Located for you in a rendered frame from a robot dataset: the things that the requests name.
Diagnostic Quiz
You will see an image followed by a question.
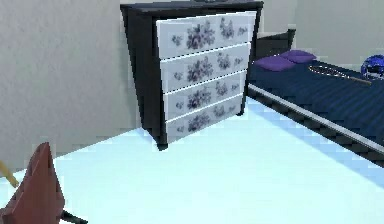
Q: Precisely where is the black floral chest of drawers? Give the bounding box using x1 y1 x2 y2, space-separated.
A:
119 0 265 152

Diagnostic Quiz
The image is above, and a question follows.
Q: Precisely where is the purple pillow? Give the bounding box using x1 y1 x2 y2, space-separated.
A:
254 55 296 72
279 49 318 64

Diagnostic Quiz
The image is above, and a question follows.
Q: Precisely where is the dark blue bed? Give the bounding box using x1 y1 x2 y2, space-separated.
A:
246 28 384 168

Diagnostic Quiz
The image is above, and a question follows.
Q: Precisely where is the tennis racket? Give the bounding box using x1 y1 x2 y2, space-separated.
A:
308 64 373 87

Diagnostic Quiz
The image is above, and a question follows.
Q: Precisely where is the reddish brown chair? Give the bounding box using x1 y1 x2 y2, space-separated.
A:
0 141 89 224

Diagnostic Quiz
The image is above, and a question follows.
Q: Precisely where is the blue ball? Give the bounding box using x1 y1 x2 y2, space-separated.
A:
361 54 384 80

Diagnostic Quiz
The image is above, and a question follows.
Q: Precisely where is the tan wooden stick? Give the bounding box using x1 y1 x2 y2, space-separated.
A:
0 161 20 188

